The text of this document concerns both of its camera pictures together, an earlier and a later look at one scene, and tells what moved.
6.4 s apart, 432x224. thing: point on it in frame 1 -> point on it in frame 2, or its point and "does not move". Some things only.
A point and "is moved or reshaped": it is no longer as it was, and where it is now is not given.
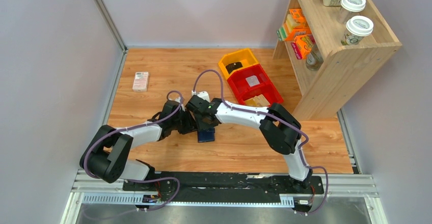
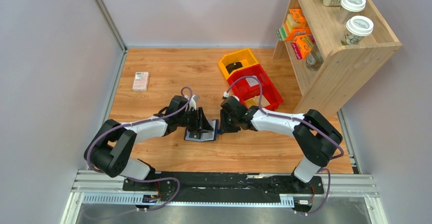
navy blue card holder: [206, 136] is moved or reshaped
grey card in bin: [252, 81] does not move
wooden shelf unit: [333, 38] does not move
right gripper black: [205, 122] -> [228, 118]
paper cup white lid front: [357, 27] does not move
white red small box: [140, 81] does not move
